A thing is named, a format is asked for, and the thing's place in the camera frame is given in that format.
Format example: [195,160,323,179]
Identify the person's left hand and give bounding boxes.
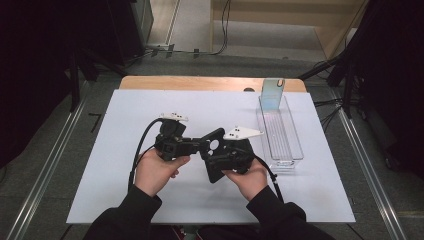
[133,147,192,199]

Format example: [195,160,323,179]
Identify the black metal stand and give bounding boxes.
[297,49,368,119]
[66,46,129,113]

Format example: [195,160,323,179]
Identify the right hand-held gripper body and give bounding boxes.
[213,125,265,175]

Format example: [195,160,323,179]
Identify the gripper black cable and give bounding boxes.
[254,155,285,205]
[127,117,167,193]

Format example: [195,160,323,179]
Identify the black hanging cables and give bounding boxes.
[211,0,233,56]

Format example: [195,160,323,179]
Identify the person's right hand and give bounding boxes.
[221,157,270,202]

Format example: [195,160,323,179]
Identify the dark cabinet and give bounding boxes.
[106,0,155,66]

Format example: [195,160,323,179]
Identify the clear plastic tray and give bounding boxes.
[255,94,305,170]

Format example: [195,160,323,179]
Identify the black floor cables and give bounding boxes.
[313,97,345,133]

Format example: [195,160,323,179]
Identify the light wooden shelf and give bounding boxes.
[209,0,370,61]

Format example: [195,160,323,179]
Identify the aluminium floor rail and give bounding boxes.
[6,81,90,240]
[328,87,408,240]

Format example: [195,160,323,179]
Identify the white table board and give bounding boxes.
[65,88,356,225]

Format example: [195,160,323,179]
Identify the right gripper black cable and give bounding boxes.
[254,155,285,205]

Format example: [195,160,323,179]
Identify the wooden table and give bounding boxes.
[118,75,308,94]

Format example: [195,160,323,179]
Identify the black curtain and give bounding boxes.
[0,0,111,169]
[346,0,424,179]

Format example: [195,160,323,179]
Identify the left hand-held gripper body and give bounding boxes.
[153,112,190,162]

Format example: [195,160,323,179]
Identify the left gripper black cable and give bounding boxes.
[127,117,167,193]

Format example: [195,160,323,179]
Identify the iridescent phone case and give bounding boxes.
[259,77,287,111]

